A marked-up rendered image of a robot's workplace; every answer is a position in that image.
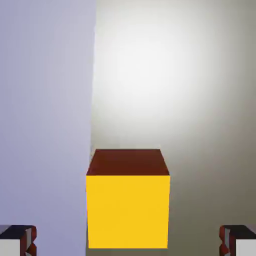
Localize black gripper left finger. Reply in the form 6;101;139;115
0;225;38;256

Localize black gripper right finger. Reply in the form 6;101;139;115
219;225;256;256

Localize small yellow cube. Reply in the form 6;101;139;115
85;148;171;250

